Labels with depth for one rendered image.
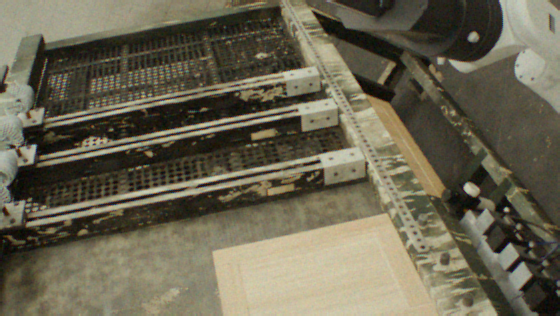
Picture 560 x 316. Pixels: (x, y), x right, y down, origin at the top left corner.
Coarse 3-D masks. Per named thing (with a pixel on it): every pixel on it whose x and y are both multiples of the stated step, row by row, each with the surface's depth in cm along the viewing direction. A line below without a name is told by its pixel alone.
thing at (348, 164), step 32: (320, 160) 170; (352, 160) 168; (0, 192) 155; (160, 192) 165; (192, 192) 164; (224, 192) 165; (256, 192) 168; (0, 224) 154; (32, 224) 159; (64, 224) 160; (96, 224) 162; (128, 224) 165
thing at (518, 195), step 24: (336, 24) 283; (384, 48) 297; (384, 72) 306; (384, 96) 287; (432, 96) 265; (456, 120) 246; (480, 144) 230; (432, 168) 248; (504, 168) 218; (288, 192) 260; (528, 192) 209; (528, 216) 199; (552, 240) 187
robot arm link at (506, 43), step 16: (496, 0) 59; (496, 16) 59; (496, 32) 59; (512, 32) 61; (480, 48) 60; (496, 48) 62; (512, 48) 63; (528, 48) 63; (464, 64) 68; (480, 64) 68
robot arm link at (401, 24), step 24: (408, 0) 52; (432, 0) 51; (456, 0) 57; (480, 0) 57; (360, 24) 57; (384, 24) 54; (408, 24) 52; (432, 24) 52; (456, 24) 57; (480, 24) 57; (432, 48) 59; (456, 48) 58
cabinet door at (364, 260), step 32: (352, 224) 156; (384, 224) 155; (224, 256) 151; (256, 256) 150; (288, 256) 149; (320, 256) 148; (352, 256) 147; (384, 256) 146; (224, 288) 142; (256, 288) 142; (288, 288) 141; (320, 288) 140; (352, 288) 139; (384, 288) 138; (416, 288) 137
